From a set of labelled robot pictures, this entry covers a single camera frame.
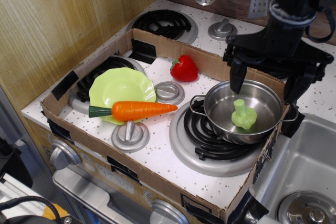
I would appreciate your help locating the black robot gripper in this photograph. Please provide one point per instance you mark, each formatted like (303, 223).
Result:
(282, 42)

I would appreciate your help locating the green toy broccoli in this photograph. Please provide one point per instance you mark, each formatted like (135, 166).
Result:
(243, 116)

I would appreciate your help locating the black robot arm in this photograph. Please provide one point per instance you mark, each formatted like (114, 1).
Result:
(315, 15)

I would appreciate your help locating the stainless steel pan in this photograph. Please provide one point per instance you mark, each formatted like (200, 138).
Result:
(218, 108)

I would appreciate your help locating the back right black burner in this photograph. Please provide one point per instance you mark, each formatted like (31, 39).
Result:
(278, 73)

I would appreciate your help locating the black burner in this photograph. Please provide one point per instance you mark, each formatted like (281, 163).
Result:
(79, 93)
(168, 23)
(278, 73)
(199, 148)

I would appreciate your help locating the back silver stove knob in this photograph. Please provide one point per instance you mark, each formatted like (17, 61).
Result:
(221, 30)

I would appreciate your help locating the hanging silver slotted spatula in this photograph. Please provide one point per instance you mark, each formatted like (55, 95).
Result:
(258, 9)

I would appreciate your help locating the red toy strawberry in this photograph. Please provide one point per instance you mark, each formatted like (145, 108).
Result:
(184, 69)

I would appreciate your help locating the silver toy sink basin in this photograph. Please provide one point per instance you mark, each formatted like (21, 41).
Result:
(306, 161)

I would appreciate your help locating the front right black burner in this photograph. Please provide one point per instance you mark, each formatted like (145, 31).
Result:
(199, 148)

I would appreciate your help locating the middle silver stove knob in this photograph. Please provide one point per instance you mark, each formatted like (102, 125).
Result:
(169, 93)

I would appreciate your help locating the back left black burner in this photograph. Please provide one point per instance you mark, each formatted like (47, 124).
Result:
(168, 23)

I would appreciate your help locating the silver pot lid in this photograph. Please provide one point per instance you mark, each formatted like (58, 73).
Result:
(306, 207)

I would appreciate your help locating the light green plastic plate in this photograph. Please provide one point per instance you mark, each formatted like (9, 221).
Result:
(121, 84)

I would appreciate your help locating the orange toy carrot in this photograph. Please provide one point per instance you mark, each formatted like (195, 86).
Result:
(123, 111)

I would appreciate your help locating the brown cardboard fence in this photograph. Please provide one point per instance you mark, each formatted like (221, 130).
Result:
(155, 168)

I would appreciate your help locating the right silver oven knob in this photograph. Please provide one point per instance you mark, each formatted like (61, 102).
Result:
(165, 213)

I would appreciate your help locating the silver oven knob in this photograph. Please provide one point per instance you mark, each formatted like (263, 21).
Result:
(63, 155)
(165, 213)

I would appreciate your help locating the front left black burner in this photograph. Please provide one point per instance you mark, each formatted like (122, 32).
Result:
(79, 93)

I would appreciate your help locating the left silver oven knob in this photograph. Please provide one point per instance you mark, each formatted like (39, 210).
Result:
(63, 155)

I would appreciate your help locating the orange yellow object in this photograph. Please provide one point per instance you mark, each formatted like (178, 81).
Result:
(49, 214)

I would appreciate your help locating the silver oven door handle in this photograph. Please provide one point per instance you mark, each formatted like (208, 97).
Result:
(88, 194)

